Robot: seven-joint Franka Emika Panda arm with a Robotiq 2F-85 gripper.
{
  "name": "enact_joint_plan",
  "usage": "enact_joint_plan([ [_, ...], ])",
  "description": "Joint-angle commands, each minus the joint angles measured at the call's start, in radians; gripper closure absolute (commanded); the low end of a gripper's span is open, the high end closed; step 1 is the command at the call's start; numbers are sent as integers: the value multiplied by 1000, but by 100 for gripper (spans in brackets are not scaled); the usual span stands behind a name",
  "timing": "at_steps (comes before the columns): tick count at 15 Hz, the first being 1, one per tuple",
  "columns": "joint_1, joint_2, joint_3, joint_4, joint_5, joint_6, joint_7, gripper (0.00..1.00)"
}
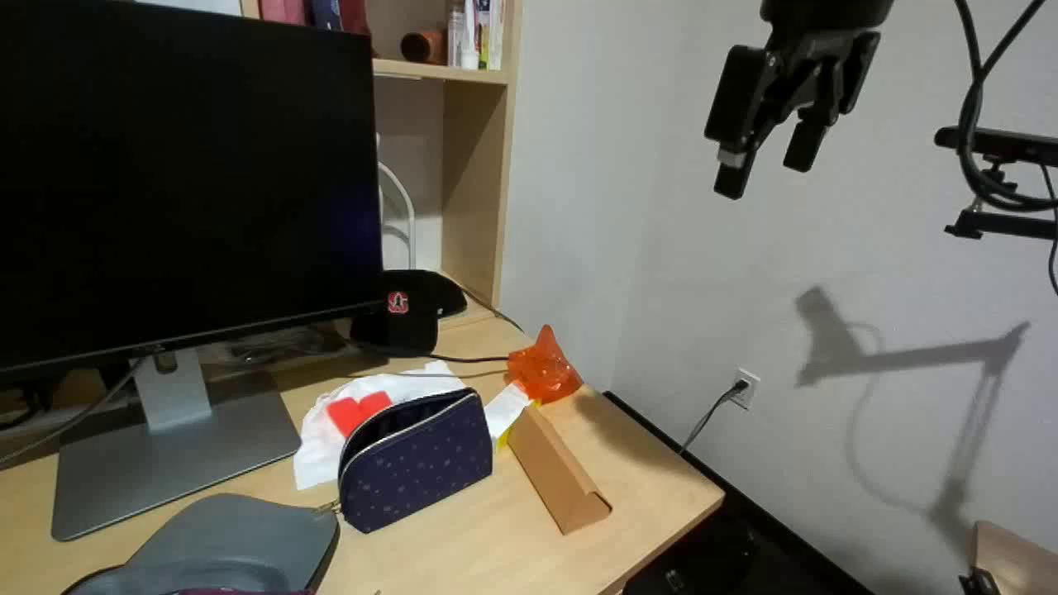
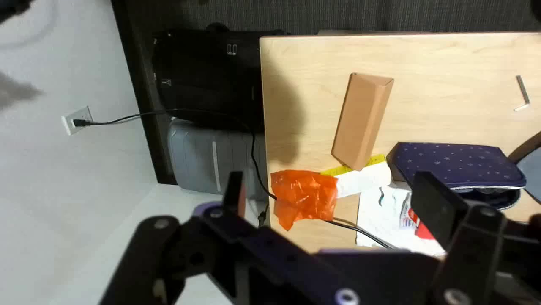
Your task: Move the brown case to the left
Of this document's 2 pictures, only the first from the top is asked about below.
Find silver monitor stand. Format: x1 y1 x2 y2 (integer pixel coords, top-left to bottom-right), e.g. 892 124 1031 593
54 352 299 542

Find orange plastic bag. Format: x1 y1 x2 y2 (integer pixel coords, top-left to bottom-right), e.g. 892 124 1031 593
506 323 581 405

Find white wall outlet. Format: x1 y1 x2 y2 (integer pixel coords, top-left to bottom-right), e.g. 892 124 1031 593
735 368 760 411

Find white papers with red card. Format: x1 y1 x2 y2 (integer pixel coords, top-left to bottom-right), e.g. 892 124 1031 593
294 364 462 490

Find grey mouse pad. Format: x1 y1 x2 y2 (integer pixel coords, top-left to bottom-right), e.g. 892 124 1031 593
63 496 342 595

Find brown cardboard case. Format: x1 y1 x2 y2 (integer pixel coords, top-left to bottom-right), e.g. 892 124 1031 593
506 407 613 537

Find navy dotted pouch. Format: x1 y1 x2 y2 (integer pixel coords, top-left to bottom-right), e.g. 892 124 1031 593
337 391 494 533

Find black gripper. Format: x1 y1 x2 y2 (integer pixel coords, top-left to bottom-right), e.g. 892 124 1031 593
705 0 892 200

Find black computer monitor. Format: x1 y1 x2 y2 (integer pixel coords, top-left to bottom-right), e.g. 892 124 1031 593
0 0 381 375

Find black cap with red patch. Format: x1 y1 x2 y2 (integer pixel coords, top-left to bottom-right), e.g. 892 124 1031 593
350 271 465 354

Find wooden shelf unit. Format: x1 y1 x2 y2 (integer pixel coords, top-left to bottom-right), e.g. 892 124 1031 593
363 0 518 303

